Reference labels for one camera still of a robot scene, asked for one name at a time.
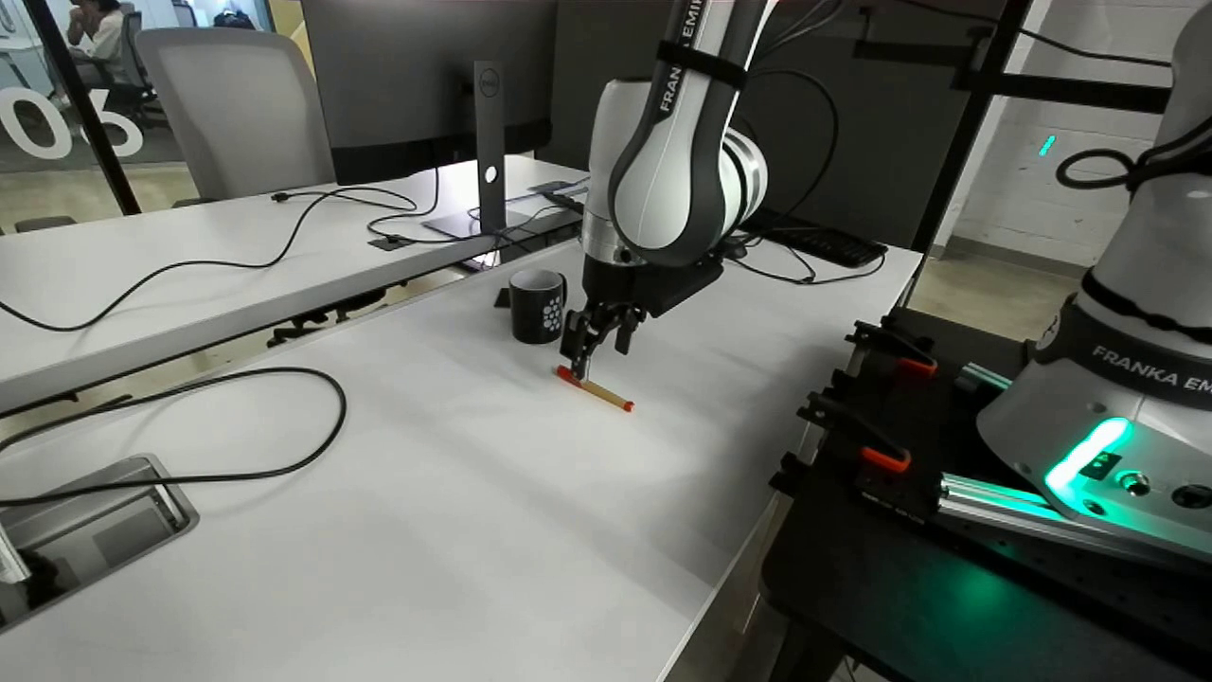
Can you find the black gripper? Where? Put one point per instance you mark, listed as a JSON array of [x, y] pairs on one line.
[[626, 289]]

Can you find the orange red pen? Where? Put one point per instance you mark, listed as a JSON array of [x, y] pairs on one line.
[[606, 396]]

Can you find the black mug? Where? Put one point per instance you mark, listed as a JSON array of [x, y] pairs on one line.
[[535, 309]]

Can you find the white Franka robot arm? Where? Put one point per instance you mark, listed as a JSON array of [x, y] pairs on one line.
[[668, 165]]

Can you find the black monitor stand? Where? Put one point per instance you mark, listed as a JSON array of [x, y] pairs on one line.
[[486, 139]]

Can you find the black flat device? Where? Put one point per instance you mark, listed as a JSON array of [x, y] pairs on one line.
[[817, 241]]

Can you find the dark monitor screen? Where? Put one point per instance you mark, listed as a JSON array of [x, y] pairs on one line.
[[417, 78]]

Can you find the grey office chair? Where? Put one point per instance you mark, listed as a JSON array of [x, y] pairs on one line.
[[240, 115]]

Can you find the black mounting breadboard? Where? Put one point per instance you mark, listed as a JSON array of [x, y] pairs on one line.
[[947, 592]]

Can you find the white adjacent desk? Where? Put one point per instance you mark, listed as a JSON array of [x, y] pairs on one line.
[[125, 289]]

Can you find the table power outlet box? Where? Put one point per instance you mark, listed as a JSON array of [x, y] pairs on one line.
[[100, 530]]

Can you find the seated person in background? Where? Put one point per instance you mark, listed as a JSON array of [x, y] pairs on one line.
[[100, 35]]

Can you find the white number decal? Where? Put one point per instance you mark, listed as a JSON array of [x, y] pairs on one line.
[[39, 127]]

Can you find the black metal frame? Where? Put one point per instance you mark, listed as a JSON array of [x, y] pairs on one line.
[[970, 127]]

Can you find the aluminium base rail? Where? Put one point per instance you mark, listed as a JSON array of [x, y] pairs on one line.
[[1010, 497]]

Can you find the black slanted post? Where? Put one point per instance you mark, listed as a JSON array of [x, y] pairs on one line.
[[82, 115]]

